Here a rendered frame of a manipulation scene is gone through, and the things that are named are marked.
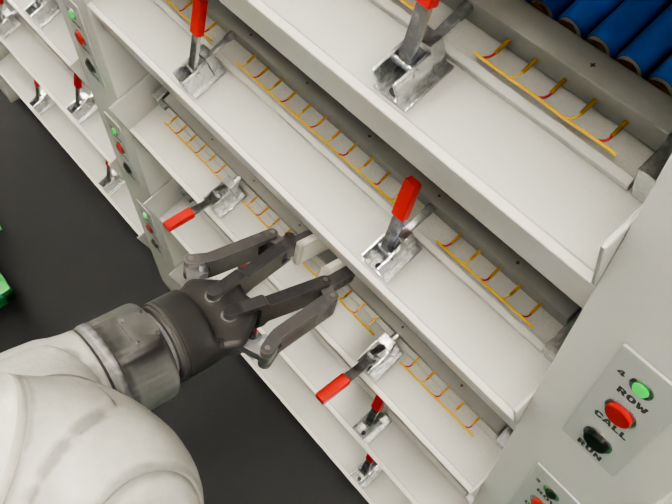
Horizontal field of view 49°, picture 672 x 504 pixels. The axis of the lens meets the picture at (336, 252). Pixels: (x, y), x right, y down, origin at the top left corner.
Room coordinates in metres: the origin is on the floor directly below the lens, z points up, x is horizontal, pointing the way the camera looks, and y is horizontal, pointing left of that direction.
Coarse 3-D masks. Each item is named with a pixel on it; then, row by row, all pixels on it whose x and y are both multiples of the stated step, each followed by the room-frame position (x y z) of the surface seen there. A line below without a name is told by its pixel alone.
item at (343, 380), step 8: (368, 352) 0.32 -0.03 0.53; (368, 360) 0.32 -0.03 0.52; (352, 368) 0.31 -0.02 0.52; (360, 368) 0.31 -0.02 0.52; (344, 376) 0.30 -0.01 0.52; (352, 376) 0.30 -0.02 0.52; (328, 384) 0.29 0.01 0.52; (336, 384) 0.29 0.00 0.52; (344, 384) 0.29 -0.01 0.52; (320, 392) 0.28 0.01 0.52; (328, 392) 0.28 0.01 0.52; (336, 392) 0.28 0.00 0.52; (320, 400) 0.27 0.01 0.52; (328, 400) 0.27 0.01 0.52
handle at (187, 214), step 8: (216, 192) 0.52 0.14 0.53; (208, 200) 0.52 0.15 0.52; (216, 200) 0.52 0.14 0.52; (192, 208) 0.50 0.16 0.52; (200, 208) 0.50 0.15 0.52; (176, 216) 0.49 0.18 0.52; (184, 216) 0.49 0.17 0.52; (192, 216) 0.49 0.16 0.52; (168, 224) 0.48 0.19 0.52; (176, 224) 0.48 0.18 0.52
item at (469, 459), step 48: (144, 96) 0.67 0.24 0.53; (144, 144) 0.62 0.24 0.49; (192, 144) 0.61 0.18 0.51; (192, 192) 0.55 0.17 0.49; (336, 336) 0.35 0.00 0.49; (384, 384) 0.30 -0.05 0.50; (432, 384) 0.30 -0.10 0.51; (432, 432) 0.25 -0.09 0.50; (480, 432) 0.25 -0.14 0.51; (480, 480) 0.19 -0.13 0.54
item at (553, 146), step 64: (256, 0) 0.41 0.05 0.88; (320, 0) 0.40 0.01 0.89; (384, 0) 0.38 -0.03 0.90; (448, 0) 0.37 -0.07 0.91; (512, 0) 0.35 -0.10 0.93; (576, 0) 0.34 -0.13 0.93; (640, 0) 0.33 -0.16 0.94; (320, 64) 0.35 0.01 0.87; (384, 64) 0.32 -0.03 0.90; (448, 64) 0.33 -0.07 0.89; (512, 64) 0.33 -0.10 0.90; (576, 64) 0.30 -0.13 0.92; (640, 64) 0.30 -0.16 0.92; (384, 128) 0.32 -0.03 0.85; (448, 128) 0.29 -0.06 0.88; (512, 128) 0.28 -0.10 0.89; (576, 128) 0.27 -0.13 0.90; (640, 128) 0.26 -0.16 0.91; (448, 192) 0.28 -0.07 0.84; (512, 192) 0.25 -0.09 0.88; (576, 192) 0.24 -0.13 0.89; (640, 192) 0.23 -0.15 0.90; (576, 256) 0.21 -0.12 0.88
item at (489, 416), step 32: (192, 128) 0.61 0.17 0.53; (224, 160) 0.56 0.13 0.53; (256, 192) 0.52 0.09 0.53; (288, 224) 0.47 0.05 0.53; (320, 256) 0.43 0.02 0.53; (352, 288) 0.39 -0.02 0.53; (384, 320) 0.35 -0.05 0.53; (416, 352) 0.32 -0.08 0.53; (448, 384) 0.29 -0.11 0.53; (480, 416) 0.25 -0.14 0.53
